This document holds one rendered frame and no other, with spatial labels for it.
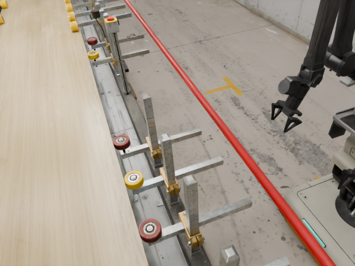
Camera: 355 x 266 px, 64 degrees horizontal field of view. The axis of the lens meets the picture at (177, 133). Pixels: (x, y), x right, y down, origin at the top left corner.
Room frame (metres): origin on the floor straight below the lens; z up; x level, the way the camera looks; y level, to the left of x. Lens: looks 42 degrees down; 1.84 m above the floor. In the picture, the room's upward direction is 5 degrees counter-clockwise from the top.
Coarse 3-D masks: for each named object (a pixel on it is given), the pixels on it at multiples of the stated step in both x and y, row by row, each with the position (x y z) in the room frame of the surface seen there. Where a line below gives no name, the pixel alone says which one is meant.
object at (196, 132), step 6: (186, 132) 1.11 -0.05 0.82; (192, 132) 1.11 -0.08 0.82; (198, 132) 1.11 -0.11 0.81; (174, 138) 1.08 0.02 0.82; (180, 138) 1.08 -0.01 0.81; (186, 138) 1.09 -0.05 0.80; (144, 144) 1.05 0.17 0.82; (126, 150) 1.02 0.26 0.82; (132, 150) 1.02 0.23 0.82; (138, 150) 1.02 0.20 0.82; (144, 150) 1.03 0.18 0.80; (126, 156) 1.00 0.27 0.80
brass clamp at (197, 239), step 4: (180, 212) 0.62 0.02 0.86; (180, 216) 0.60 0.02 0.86; (184, 216) 0.60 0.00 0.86; (180, 220) 0.60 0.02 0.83; (184, 220) 0.58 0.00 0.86; (184, 224) 0.56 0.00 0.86; (184, 228) 0.55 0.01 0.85; (188, 232) 0.53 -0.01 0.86; (200, 232) 0.53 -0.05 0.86; (188, 236) 0.52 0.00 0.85; (192, 236) 0.51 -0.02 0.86; (196, 236) 0.51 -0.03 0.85; (200, 236) 0.51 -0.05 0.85; (188, 240) 0.52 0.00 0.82; (192, 240) 0.50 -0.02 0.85; (196, 240) 0.50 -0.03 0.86; (200, 240) 0.50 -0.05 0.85; (192, 244) 0.49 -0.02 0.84; (196, 244) 0.49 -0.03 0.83; (200, 244) 0.50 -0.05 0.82
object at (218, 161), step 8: (208, 160) 0.88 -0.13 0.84; (216, 160) 0.88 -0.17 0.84; (184, 168) 0.85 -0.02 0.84; (192, 168) 0.84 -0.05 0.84; (200, 168) 0.84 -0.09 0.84; (208, 168) 0.86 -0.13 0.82; (160, 176) 0.82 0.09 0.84; (176, 176) 0.81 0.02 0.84; (184, 176) 0.82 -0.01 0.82; (144, 184) 0.78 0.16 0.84; (152, 184) 0.78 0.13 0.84; (160, 184) 0.79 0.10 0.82; (136, 192) 0.76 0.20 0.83
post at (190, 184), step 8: (192, 176) 0.54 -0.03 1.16; (184, 184) 0.54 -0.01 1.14; (192, 184) 0.52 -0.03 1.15; (184, 192) 0.54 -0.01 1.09; (192, 192) 0.52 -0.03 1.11; (192, 200) 0.52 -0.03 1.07; (192, 208) 0.52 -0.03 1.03; (192, 216) 0.52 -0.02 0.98; (192, 224) 0.52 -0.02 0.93; (192, 232) 0.52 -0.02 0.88; (192, 248) 0.52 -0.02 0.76
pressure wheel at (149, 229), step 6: (144, 222) 0.56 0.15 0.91; (150, 222) 0.56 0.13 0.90; (156, 222) 0.55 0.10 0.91; (144, 228) 0.54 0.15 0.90; (150, 228) 0.53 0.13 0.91; (156, 228) 0.53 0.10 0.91; (144, 234) 0.51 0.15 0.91; (150, 234) 0.51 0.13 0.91; (156, 234) 0.51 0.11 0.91; (144, 240) 0.50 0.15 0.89; (150, 240) 0.49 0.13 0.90; (156, 240) 0.50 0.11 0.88
